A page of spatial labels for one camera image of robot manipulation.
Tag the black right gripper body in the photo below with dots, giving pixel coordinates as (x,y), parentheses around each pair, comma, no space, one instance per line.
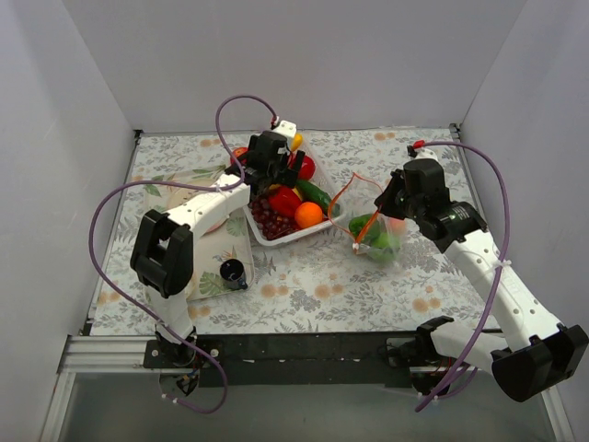
(391,198)

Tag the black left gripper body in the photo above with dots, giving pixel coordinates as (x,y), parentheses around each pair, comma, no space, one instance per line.
(280,166)

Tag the orange pink peach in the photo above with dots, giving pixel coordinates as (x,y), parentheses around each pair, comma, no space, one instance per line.
(397,227)

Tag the clear zip top bag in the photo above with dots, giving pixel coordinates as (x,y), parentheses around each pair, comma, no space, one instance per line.
(357,197)

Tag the green bell pepper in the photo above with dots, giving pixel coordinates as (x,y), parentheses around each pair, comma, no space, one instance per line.
(357,224)

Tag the green toy watermelon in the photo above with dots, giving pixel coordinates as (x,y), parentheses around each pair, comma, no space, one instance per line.
(385,248)

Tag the red apple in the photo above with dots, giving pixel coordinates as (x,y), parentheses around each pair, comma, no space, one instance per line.
(239,154)

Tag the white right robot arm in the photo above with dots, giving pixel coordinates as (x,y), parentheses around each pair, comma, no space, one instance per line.
(536,350)

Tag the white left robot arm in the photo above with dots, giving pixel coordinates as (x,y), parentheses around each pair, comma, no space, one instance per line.
(163,251)

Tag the red tomato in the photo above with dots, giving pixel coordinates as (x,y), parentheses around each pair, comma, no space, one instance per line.
(308,169)

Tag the red bell pepper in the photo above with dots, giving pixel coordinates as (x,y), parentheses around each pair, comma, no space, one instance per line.
(284,201)

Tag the dark green cucumber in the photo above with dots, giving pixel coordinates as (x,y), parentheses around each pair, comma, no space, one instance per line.
(312,193)

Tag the white plastic fruit basket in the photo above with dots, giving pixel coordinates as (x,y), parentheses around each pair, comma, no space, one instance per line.
(320,179)

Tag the orange yellow mango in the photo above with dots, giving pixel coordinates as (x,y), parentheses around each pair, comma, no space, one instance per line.
(297,142)

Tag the orange fruit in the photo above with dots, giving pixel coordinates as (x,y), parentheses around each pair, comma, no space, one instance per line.
(308,214)

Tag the dark red grape bunch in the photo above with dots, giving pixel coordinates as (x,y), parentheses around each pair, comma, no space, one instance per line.
(271,225)

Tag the pink beige round plate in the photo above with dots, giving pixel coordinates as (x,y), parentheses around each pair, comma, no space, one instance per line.
(201,212)

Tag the leaf patterned rectangular tray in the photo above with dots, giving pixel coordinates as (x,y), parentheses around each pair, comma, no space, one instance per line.
(228,240)

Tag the dark blue cup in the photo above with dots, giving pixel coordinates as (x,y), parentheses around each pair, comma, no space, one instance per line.
(233,273)

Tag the floral table mat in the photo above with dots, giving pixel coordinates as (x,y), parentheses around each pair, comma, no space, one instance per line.
(315,284)

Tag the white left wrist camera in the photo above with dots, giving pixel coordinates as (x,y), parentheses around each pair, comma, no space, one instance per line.
(285,126)

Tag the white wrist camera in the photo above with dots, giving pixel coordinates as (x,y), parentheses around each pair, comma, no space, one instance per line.
(285,126)
(415,151)

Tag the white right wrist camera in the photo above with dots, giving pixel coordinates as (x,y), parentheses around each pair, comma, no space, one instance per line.
(415,151)

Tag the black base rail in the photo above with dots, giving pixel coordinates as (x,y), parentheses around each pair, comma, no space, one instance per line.
(388,358)

